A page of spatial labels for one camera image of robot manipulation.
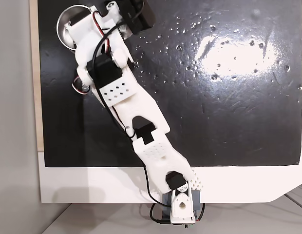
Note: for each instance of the pale green cup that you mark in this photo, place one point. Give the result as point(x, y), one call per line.
point(62, 26)

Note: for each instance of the light wooden board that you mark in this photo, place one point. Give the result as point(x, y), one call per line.
point(34, 73)

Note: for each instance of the black glossy mat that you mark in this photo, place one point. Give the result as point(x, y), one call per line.
point(214, 109)

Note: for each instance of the white board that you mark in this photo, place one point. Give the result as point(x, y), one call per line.
point(92, 185)

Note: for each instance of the grey table clamp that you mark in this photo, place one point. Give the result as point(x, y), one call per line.
point(197, 200)

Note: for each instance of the black camera box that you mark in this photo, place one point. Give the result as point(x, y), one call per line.
point(141, 17)

